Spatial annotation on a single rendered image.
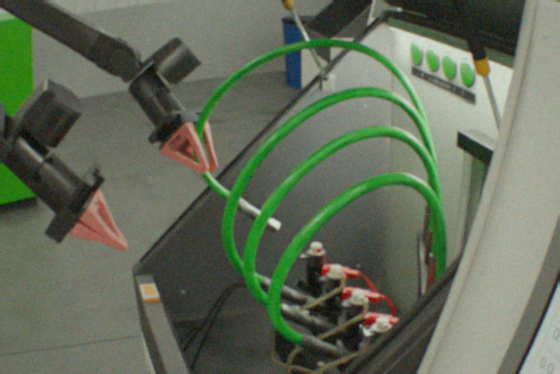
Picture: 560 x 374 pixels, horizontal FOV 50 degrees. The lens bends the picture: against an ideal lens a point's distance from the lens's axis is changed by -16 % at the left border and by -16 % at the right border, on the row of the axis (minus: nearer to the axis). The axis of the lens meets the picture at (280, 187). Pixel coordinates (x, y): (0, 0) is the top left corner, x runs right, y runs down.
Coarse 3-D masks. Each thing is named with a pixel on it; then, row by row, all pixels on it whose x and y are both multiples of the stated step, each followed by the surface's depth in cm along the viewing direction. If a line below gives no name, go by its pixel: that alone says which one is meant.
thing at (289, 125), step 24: (336, 96) 88; (360, 96) 89; (384, 96) 90; (288, 120) 87; (264, 144) 87; (432, 144) 95; (240, 192) 88; (432, 216) 99; (432, 240) 100; (240, 264) 92; (264, 288) 94; (288, 288) 96
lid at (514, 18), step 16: (384, 0) 131; (400, 0) 121; (416, 0) 111; (432, 0) 103; (448, 0) 96; (480, 0) 83; (496, 0) 78; (512, 0) 73; (432, 16) 120; (448, 16) 109; (480, 16) 93; (496, 16) 87; (512, 16) 81; (496, 32) 97; (512, 32) 90
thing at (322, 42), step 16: (288, 48) 101; (304, 48) 101; (352, 48) 100; (368, 48) 100; (256, 64) 102; (384, 64) 101; (400, 80) 102; (416, 96) 102; (208, 112) 106; (208, 176) 109; (224, 192) 110
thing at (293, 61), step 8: (288, 16) 719; (304, 16) 723; (312, 16) 729; (288, 24) 694; (288, 32) 697; (296, 32) 690; (288, 40) 701; (296, 40) 694; (288, 56) 710; (296, 56) 702; (288, 64) 714; (296, 64) 705; (288, 72) 719; (296, 72) 709; (288, 80) 724; (296, 80) 713
